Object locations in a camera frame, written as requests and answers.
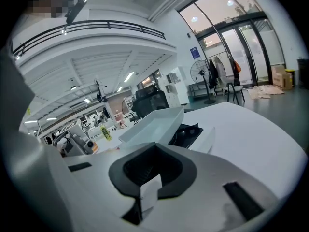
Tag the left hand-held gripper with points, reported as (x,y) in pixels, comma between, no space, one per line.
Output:
(72,141)

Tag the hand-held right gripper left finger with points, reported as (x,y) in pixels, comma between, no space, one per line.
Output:
(96,190)

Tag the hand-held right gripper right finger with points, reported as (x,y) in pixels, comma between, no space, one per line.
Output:
(212,178)

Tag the white sandwich maker appliance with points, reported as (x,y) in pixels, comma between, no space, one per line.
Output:
(188,134)

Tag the white plastic tray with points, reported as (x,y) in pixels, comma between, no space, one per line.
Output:
(154,127)

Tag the yellow drink can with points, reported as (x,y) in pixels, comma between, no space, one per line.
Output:
(106,133)

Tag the white tablecloth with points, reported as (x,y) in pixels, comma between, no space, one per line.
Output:
(241,139)

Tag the black mesh office chair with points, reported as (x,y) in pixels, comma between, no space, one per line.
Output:
(149,100)

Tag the grey seat black chair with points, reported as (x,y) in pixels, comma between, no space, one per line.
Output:
(231,88)

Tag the white tall cabinet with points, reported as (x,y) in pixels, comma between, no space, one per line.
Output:
(178,91)

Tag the flat cardboard sheets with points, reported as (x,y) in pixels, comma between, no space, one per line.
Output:
(260,93)

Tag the coat rack with clothes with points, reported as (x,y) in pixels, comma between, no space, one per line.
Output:
(213,74)

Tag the brown cardboard box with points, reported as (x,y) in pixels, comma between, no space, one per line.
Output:
(287,81)
(277,77)

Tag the black metal balcony railing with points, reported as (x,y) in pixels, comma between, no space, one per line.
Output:
(109,24)

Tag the black framed glass door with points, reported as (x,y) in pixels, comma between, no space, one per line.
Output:
(241,49)

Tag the yellow lid bin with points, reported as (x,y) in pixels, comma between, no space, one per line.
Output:
(290,70)

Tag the black waste bin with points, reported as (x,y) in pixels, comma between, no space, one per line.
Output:
(303,74)

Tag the person's face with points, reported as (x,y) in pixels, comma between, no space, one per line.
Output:
(43,1)

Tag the blue wall sign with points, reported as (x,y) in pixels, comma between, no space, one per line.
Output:
(195,52)

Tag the black head-worn camera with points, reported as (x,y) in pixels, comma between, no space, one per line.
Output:
(74,11)

